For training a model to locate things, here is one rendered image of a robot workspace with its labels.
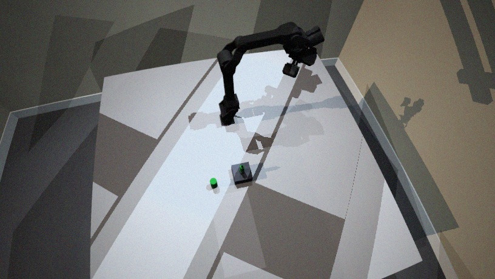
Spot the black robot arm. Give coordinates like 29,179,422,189
217,22,325,126

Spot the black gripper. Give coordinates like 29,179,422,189
282,45,309,78

